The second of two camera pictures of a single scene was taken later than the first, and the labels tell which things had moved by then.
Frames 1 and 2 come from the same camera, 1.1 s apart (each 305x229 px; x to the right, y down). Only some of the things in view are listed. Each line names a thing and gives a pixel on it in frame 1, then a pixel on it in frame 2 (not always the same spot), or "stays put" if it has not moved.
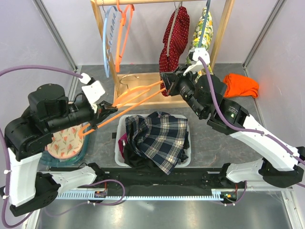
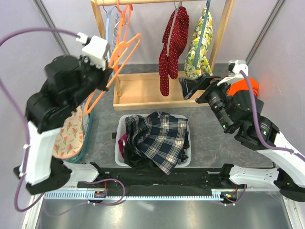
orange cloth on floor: [238, 85] stays put
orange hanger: [118, 58] stays put
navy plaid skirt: [160, 138] stays put
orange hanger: [126, 97] → [120, 48]
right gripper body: [182, 85] → [216, 96]
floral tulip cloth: [66, 143] stays put
